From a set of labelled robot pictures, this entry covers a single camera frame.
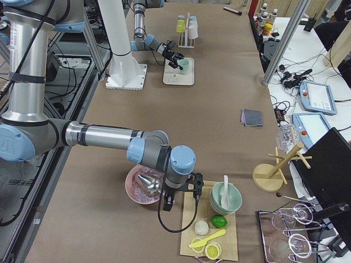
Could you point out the white ceramic spoon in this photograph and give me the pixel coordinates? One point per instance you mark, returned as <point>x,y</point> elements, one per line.
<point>224,197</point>

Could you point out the yellow plastic knife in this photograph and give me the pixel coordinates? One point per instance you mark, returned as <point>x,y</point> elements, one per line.
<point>204,241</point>

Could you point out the white steamed bun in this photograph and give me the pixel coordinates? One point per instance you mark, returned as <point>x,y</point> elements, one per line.
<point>201,228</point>

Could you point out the yellow cup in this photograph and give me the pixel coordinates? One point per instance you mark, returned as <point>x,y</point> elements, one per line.
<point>180,27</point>

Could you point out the cream rabbit tray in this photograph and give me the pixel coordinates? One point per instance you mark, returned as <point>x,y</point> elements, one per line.
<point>173,76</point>

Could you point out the wooden mug tree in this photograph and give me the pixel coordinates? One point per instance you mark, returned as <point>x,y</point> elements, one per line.
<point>269,177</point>

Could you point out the metal tube with black cap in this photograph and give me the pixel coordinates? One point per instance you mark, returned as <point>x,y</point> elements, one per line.
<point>237,12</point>

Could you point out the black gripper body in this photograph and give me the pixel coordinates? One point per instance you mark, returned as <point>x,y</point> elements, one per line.
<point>169,53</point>
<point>169,192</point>

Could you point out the blue teach pendant near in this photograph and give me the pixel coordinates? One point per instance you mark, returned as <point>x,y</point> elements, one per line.
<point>311,127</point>

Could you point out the black monitor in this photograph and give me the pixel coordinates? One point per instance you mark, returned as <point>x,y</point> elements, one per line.
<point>328,178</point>

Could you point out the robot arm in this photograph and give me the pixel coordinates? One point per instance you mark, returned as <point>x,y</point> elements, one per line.
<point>143,41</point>
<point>37,120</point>

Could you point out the metal ice scoop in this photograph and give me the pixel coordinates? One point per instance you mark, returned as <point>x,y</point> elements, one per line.
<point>149,184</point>

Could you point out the blue teach pendant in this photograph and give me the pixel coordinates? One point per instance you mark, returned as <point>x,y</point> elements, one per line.
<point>311,127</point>
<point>317,97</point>

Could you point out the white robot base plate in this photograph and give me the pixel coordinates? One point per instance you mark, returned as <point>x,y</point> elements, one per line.
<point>126,73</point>

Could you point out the lemon half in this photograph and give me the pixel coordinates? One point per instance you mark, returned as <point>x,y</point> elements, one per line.
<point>213,251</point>

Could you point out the green lime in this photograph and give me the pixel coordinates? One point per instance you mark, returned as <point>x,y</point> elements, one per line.
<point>218,221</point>

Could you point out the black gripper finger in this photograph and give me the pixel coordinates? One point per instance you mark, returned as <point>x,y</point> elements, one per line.
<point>178,56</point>
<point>174,65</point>
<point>168,201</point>

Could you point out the pink cup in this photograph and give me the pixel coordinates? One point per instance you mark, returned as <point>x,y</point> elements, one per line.
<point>193,32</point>

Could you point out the green cup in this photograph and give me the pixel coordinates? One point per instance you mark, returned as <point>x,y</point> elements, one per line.
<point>184,65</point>

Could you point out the black tray with glasses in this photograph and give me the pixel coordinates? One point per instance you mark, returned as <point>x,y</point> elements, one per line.
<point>295,234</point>

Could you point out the wooden cutting board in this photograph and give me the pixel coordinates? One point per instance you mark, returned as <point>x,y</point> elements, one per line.
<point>228,241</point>

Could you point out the pink bowl with ice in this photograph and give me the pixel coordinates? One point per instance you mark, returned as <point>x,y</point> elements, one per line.
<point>132,188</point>

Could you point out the cream white cup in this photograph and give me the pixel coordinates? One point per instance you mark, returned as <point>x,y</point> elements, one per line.
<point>193,23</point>

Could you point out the aluminium frame post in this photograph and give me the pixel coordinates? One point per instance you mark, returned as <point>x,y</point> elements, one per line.
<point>285,39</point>

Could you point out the white wire cup rack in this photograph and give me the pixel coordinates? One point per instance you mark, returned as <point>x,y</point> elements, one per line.
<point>184,41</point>

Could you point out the crinkled clear plastic cup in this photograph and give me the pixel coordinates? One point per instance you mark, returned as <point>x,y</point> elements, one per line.
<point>286,138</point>

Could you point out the folded grey cloth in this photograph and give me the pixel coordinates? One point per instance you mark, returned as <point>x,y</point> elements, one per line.
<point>251,118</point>

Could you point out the blue teach pendant far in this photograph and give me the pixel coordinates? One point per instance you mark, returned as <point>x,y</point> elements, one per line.
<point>317,97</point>

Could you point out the lemon slice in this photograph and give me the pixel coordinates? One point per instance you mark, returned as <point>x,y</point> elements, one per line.
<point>200,249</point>

